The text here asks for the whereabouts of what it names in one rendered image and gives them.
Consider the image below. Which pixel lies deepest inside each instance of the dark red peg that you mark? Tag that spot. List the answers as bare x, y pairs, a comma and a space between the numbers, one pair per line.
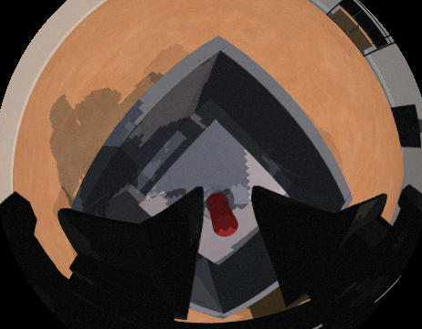
222, 217

